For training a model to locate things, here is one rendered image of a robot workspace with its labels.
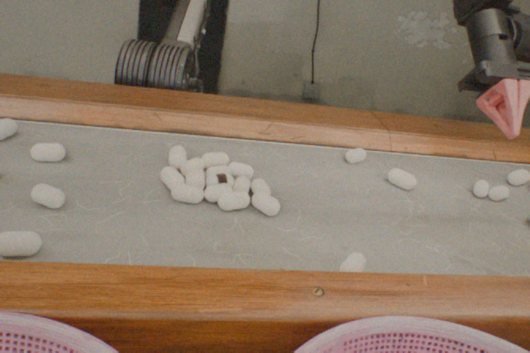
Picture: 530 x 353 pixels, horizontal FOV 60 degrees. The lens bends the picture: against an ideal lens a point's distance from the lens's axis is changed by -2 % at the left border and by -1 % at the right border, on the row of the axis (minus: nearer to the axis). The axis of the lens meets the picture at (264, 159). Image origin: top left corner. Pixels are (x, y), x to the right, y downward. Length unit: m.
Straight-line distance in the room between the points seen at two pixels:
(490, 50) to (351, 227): 0.38
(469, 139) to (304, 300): 0.51
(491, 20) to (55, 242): 0.66
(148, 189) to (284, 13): 2.13
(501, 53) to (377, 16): 1.99
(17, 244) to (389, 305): 0.30
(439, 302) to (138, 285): 0.24
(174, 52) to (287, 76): 1.83
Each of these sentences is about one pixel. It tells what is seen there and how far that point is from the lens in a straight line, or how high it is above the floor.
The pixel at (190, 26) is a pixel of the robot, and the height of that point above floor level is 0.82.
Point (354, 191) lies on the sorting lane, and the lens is 0.58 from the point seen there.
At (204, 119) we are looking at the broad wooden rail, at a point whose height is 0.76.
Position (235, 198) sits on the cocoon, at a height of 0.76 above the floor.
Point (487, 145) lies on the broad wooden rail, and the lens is 0.82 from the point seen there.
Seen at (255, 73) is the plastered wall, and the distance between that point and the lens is 2.62.
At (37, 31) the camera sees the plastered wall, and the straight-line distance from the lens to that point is 2.66.
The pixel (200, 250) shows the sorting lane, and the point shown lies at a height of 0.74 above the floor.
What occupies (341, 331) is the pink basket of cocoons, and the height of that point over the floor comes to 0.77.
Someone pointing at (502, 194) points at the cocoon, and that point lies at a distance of 0.67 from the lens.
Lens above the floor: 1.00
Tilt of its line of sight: 26 degrees down
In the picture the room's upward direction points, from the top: 10 degrees clockwise
